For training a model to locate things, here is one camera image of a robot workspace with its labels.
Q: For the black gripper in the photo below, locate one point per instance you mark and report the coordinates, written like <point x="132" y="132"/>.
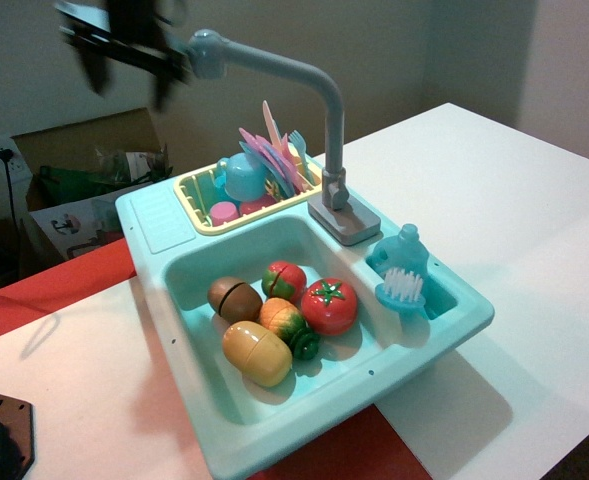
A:
<point x="129" y="32"/>

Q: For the grey toy faucet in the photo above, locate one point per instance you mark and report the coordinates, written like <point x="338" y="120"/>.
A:
<point x="345" y="217"/>

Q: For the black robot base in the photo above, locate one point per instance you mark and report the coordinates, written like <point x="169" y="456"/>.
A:
<point x="17" y="445"/>

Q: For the cardboard box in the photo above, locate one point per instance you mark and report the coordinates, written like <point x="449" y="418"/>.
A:
<point x="72" y="146"/>

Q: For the pink toy plate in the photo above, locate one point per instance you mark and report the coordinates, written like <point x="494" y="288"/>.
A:
<point x="263" y="146"/>

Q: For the pink toy knife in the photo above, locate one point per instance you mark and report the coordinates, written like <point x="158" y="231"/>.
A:
<point x="271" y="126"/>

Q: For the blue toy cup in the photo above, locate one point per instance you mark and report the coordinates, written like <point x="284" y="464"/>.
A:
<point x="244" y="177"/>

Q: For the yellow dish rack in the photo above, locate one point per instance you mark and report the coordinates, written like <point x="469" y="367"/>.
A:
<point x="196" y="193"/>

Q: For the pink toy cup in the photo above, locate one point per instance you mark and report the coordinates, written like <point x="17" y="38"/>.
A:
<point x="223" y="212"/>

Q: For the blue toy plate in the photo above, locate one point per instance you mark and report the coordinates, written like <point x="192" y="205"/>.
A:
<point x="285" y="186"/>

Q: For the blue toy fork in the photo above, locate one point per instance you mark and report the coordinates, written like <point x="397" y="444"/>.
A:
<point x="297" y="140"/>

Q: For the red toy cup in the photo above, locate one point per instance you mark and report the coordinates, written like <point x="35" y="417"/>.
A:
<point x="253" y="206"/>

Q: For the red mat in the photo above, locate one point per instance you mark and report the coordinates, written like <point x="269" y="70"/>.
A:
<point x="64" y="284"/>

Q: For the brown toy kiwi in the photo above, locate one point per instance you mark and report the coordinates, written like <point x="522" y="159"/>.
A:
<point x="234" y="300"/>

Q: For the red green toy apple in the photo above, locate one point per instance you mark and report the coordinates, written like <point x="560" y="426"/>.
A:
<point x="284" y="280"/>

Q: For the turquoise toy sink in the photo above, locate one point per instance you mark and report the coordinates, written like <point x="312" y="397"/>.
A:
<point x="243" y="427"/>

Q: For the toy pineapple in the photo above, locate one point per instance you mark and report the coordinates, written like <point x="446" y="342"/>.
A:
<point x="284" y="319"/>

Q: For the red toy tomato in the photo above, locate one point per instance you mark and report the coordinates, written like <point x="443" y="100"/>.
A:
<point x="330" y="306"/>

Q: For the yellow toy potato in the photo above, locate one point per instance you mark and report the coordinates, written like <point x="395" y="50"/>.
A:
<point x="257" y="353"/>

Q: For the blue toy soap bottle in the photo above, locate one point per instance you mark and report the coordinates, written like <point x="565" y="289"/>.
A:
<point x="403" y="251"/>

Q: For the blue scrub brush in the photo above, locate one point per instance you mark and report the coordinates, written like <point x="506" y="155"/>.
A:
<point x="401" y="291"/>

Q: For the white wall outlet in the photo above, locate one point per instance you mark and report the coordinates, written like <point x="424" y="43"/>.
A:
<point x="12" y="161"/>

